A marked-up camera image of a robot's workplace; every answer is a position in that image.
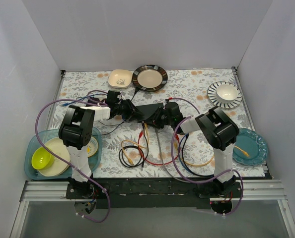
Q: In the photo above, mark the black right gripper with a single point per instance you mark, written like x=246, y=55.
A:
x=159, y=119

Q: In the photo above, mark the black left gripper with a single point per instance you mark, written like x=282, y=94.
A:
x=133, y=112

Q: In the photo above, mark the dark grey network switch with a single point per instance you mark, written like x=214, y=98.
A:
x=148, y=110

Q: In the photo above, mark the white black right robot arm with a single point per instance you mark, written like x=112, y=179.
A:
x=218, y=128

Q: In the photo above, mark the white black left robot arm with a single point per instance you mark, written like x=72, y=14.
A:
x=76, y=131

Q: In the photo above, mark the black power adapter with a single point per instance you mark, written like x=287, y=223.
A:
x=92, y=101

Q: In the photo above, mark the cream square panda dish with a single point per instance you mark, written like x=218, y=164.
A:
x=120, y=79

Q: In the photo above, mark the dark rimmed beige plate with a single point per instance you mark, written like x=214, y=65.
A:
x=149, y=78

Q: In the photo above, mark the floral patterned tablecloth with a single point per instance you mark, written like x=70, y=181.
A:
x=188, y=88

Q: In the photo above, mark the blue striped white plate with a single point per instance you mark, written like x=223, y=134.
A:
x=215, y=100

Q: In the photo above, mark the daisy patterned glass bowl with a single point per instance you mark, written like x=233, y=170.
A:
x=92, y=147

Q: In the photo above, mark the small white bowl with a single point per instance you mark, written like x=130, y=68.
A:
x=227, y=92

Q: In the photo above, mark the teal scalloped plate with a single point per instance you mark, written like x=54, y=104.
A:
x=250, y=148

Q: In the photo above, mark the lime green bowl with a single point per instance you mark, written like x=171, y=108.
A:
x=42, y=159

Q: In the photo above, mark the teal transparent plastic tray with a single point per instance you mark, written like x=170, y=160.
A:
x=47, y=135

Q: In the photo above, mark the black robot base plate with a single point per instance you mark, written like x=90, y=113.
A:
x=161, y=193

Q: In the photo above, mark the aluminium frame rail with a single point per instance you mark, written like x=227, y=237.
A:
x=61, y=191

